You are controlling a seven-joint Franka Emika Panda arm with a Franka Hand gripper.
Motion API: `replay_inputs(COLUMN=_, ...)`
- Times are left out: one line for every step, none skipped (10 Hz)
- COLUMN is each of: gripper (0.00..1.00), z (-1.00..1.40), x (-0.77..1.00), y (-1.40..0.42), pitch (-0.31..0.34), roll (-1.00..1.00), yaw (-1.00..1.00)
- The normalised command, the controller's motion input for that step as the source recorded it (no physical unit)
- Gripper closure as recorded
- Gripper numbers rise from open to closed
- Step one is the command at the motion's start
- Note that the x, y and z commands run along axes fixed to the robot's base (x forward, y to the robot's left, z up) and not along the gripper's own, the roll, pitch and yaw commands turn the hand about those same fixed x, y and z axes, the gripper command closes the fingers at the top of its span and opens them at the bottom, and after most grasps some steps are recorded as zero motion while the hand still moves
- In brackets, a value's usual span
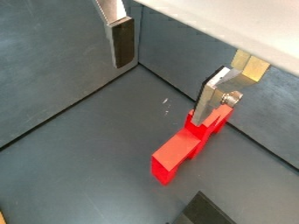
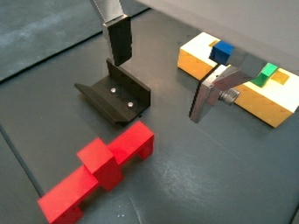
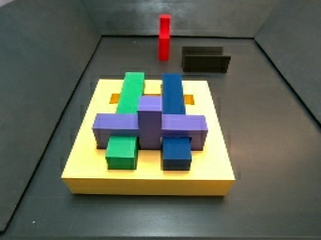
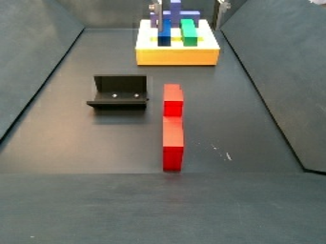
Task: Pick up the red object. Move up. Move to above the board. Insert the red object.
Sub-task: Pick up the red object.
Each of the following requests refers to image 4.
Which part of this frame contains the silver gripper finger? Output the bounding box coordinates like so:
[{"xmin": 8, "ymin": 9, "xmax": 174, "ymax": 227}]
[
  {"xmin": 150, "ymin": 0, "xmax": 163, "ymax": 32},
  {"xmin": 214, "ymin": 0, "xmax": 231, "ymax": 30}
]

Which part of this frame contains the blue wooden block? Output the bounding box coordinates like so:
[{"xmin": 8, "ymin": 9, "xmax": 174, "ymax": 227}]
[{"xmin": 158, "ymin": 19, "xmax": 171, "ymax": 47}]

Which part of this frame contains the green wooden block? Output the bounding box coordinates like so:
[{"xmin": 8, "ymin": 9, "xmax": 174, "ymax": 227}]
[{"xmin": 179, "ymin": 19, "xmax": 198, "ymax": 47}]

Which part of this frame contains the yellow wooden base board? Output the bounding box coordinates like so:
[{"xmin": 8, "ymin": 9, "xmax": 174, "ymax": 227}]
[{"xmin": 135, "ymin": 19, "xmax": 221, "ymax": 66}]

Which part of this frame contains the purple wooden cross block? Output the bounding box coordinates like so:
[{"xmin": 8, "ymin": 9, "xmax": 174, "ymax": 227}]
[{"xmin": 163, "ymin": 0, "xmax": 201, "ymax": 28}]

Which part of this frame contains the red wooden puzzle block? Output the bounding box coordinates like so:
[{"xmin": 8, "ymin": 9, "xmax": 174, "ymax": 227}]
[{"xmin": 163, "ymin": 84, "xmax": 185, "ymax": 172}]

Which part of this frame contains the black metal bracket holder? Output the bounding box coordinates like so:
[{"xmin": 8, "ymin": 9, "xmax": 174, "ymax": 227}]
[{"xmin": 87, "ymin": 74, "xmax": 148, "ymax": 109}]

